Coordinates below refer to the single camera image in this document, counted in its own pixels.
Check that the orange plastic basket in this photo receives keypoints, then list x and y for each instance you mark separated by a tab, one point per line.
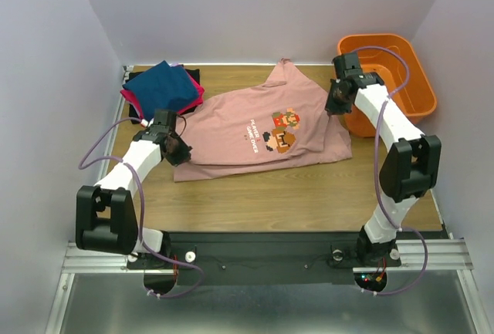
393	58

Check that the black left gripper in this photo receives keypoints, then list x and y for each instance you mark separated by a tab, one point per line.
184	154

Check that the folded blue t-shirt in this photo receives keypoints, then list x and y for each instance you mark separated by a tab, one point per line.
162	85

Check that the pink printed t-shirt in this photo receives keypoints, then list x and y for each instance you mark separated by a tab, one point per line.
281	123

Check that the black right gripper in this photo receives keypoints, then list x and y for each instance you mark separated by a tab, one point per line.
336	102

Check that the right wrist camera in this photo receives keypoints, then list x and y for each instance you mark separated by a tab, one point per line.
346	65

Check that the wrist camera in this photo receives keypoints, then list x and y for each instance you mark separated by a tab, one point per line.
346	65
163	118

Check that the folded lavender t-shirt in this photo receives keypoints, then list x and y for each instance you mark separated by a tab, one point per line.
173	65

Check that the aluminium front rail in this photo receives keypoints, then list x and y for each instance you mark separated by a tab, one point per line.
443	255

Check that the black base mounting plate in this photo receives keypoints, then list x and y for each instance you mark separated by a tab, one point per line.
281	258

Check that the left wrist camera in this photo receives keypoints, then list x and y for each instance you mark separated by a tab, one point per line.
163	118

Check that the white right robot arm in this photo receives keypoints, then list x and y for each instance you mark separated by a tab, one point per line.
409	170

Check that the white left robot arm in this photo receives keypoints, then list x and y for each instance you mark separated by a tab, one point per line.
105	217

